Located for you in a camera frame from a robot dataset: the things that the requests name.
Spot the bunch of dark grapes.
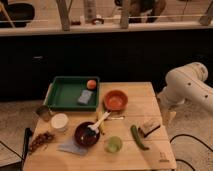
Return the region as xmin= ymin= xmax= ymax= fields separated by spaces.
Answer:
xmin=28 ymin=132 xmax=54 ymax=153

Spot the red orange bowl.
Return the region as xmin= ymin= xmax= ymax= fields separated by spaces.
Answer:
xmin=103 ymin=90 xmax=128 ymax=111

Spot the dark maroon bowl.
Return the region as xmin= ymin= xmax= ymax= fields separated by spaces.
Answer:
xmin=74 ymin=122 xmax=100 ymax=148

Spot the green cucumber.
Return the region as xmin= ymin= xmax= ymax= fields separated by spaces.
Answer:
xmin=130 ymin=125 xmax=149 ymax=151

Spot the small metal utensil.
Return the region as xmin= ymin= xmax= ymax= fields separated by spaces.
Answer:
xmin=106 ymin=116 xmax=125 ymax=120

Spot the white plastic spoon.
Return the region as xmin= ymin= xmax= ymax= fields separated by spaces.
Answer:
xmin=88 ymin=112 xmax=110 ymax=133

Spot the black chair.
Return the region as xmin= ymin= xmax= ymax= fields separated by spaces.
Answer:
xmin=0 ymin=0 xmax=35 ymax=28

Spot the white round container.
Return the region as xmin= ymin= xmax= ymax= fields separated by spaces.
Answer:
xmin=51 ymin=113 xmax=69 ymax=132

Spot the orange fruit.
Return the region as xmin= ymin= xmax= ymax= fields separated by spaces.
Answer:
xmin=87 ymin=80 xmax=97 ymax=90

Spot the black floor cable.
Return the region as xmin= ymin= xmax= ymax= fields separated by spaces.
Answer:
xmin=169 ymin=133 xmax=213 ymax=171

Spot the green plastic tray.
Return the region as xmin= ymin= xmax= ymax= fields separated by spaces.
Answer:
xmin=45 ymin=76 xmax=99 ymax=111

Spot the small metal cup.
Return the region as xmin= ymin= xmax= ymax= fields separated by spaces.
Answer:
xmin=36 ymin=105 xmax=51 ymax=122

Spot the blue grey sponge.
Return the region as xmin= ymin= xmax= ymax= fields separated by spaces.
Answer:
xmin=77 ymin=90 xmax=93 ymax=105

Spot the grey blue cloth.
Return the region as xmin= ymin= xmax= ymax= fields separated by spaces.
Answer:
xmin=58 ymin=137 xmax=88 ymax=156

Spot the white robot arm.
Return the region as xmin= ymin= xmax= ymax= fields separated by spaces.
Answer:
xmin=157 ymin=62 xmax=213 ymax=126

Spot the light green cup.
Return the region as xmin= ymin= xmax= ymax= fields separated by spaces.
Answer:
xmin=105 ymin=136 xmax=123 ymax=153

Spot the yellow banana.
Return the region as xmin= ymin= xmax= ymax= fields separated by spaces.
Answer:
xmin=96 ymin=111 xmax=105 ymax=135

